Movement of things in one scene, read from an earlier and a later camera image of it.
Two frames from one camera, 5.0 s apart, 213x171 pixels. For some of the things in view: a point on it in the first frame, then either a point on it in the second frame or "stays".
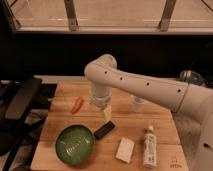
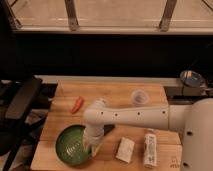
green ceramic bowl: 74,144 stays
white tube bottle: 150,148 stays
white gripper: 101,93 to 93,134
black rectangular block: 104,129 stays
